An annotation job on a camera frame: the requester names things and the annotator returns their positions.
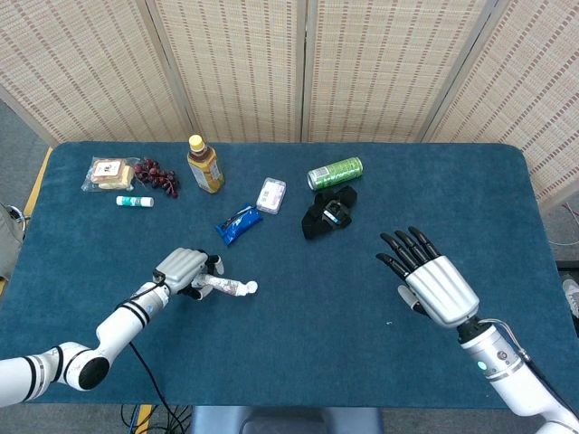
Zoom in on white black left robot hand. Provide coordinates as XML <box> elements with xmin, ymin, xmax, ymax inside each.
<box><xmin>153</xmin><ymin>247</ymin><xmax>225</xmax><ymax>301</ymax></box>

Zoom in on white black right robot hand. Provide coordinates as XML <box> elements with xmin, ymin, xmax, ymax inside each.
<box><xmin>375</xmin><ymin>225</ymin><xmax>480</xmax><ymax>327</ymax></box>

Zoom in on floral white toothpaste tube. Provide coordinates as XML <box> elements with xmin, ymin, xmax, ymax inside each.
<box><xmin>192</xmin><ymin>272</ymin><xmax>259</xmax><ymax>299</ymax></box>

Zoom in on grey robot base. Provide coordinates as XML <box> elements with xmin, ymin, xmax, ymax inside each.
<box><xmin>192</xmin><ymin>405</ymin><xmax>385</xmax><ymax>434</ymax></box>

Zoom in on yellow-capped tea bottle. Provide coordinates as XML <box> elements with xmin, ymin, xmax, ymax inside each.
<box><xmin>186</xmin><ymin>134</ymin><xmax>225</xmax><ymax>194</ymax></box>

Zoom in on green drink can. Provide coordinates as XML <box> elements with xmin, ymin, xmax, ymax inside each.
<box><xmin>307</xmin><ymin>156</ymin><xmax>365</xmax><ymax>191</ymax></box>

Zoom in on blue snack packet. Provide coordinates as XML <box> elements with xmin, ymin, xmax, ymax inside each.
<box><xmin>214</xmin><ymin>203</ymin><xmax>264</xmax><ymax>248</ymax></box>

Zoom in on white green glue stick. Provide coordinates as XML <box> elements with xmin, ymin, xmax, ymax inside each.
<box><xmin>115</xmin><ymin>195</ymin><xmax>155</xmax><ymax>209</ymax></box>

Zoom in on dark red grape bunch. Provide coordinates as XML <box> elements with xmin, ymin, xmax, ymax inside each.
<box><xmin>133</xmin><ymin>156</ymin><xmax>181</xmax><ymax>199</ymax></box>

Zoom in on clear plastic box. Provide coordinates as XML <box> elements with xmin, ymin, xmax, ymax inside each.
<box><xmin>255</xmin><ymin>176</ymin><xmax>288</xmax><ymax>214</ymax></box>

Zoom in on blue carpet table cover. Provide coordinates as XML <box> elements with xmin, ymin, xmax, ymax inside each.
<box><xmin>0</xmin><ymin>141</ymin><xmax>579</xmax><ymax>410</ymax></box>

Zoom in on white sneaker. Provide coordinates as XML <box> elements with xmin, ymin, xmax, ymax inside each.
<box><xmin>562</xmin><ymin>278</ymin><xmax>579</xmax><ymax>317</ymax></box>

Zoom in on bamboo folding screen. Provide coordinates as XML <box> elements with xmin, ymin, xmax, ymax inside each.
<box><xmin>0</xmin><ymin>0</ymin><xmax>579</xmax><ymax>204</ymax></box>

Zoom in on silver black right arm cable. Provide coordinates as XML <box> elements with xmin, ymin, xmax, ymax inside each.
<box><xmin>479</xmin><ymin>318</ymin><xmax>579</xmax><ymax>417</ymax></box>

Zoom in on black camera head strap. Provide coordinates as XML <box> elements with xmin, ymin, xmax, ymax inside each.
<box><xmin>301</xmin><ymin>184</ymin><xmax>359</xmax><ymax>241</ymax></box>

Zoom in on thin white red wires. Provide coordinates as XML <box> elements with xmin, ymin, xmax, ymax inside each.
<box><xmin>549</xmin><ymin>202</ymin><xmax>579</xmax><ymax>248</ymax></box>

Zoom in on black floor cables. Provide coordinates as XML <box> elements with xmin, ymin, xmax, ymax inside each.
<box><xmin>119</xmin><ymin>403</ymin><xmax>194</xmax><ymax>434</ymax></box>

